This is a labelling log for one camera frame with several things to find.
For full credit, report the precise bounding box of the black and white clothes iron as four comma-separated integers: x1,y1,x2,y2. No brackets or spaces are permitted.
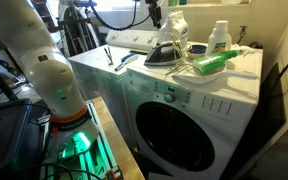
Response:
143,40,185,67

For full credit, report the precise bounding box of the robot base plate green lit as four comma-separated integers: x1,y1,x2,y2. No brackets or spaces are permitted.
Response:
39,99,125,180

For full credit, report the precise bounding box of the white cloth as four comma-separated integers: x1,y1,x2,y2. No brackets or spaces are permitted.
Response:
239,44,262,57

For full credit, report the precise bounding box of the green spray bottle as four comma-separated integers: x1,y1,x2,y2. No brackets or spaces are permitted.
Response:
192,49,244,74

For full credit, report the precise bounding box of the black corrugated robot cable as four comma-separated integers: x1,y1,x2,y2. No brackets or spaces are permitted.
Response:
89,0,152,32

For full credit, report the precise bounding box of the blue and white brush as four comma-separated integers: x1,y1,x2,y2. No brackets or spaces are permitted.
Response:
114,52,140,72

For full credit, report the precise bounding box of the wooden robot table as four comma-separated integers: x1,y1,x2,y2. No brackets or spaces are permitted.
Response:
91,96,146,180

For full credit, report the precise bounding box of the wall water faucet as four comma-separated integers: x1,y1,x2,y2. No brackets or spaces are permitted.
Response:
236,25,249,45

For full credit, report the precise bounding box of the white plastic dish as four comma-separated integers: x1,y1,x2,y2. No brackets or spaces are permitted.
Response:
171,64,260,85

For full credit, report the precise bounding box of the black plastic bin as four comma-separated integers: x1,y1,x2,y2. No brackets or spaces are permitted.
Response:
0,97,32,178

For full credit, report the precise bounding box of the blue bowl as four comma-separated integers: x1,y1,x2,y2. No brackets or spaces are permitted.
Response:
186,43,208,61

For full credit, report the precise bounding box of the background storage shelf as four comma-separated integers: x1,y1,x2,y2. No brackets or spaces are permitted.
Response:
28,0,58,34

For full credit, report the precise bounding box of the white top-load laundry machine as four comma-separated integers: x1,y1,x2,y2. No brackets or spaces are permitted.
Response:
67,28,160,148

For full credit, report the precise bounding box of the beige iron power cord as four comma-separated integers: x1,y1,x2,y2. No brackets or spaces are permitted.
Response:
164,31,196,76

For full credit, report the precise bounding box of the white front-load washing machine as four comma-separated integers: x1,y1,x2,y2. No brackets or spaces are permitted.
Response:
125,45,264,180

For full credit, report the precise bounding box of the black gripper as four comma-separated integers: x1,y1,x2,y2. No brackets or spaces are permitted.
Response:
145,0,163,30

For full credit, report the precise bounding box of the white bottle with green label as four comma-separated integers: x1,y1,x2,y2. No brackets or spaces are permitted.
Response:
205,20,233,56

